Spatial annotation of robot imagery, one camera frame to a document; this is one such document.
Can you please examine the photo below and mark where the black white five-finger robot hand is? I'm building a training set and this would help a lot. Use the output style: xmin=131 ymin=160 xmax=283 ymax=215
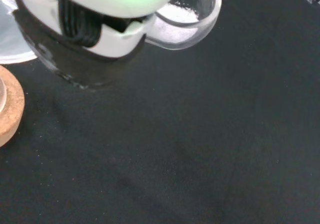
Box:
xmin=11 ymin=0 xmax=181 ymax=60

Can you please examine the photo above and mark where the translucent plastic funnel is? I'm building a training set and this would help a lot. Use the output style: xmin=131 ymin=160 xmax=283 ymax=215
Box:
xmin=0 ymin=0 xmax=39 ymax=65

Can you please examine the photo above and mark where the black bench cloth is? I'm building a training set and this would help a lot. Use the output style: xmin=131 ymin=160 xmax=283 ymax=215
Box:
xmin=0 ymin=0 xmax=320 ymax=224

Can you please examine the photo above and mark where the cork ring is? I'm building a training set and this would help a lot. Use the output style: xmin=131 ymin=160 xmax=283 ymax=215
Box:
xmin=0 ymin=64 xmax=26 ymax=149

